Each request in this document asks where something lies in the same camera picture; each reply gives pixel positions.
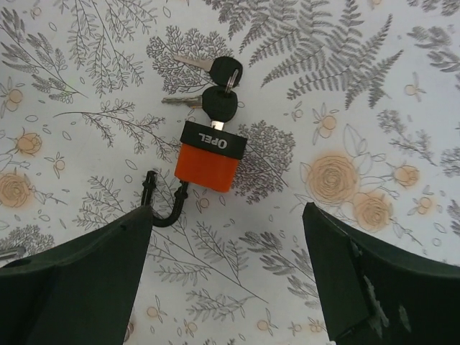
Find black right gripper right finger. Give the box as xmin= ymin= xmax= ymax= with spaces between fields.
xmin=303 ymin=203 xmax=459 ymax=344

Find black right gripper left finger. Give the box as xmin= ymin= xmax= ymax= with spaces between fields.
xmin=1 ymin=206 xmax=152 ymax=345

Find orange and black padlock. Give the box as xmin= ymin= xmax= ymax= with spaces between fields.
xmin=152 ymin=121 xmax=247 ymax=228

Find silver keys of orange padlock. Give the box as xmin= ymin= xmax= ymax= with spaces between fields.
xmin=162 ymin=55 xmax=243 ymax=131

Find large brass padlock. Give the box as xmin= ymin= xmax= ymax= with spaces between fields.
xmin=0 ymin=247 xmax=26 ymax=261

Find floral patterned table mat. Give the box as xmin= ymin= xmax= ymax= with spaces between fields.
xmin=1 ymin=1 xmax=459 ymax=344

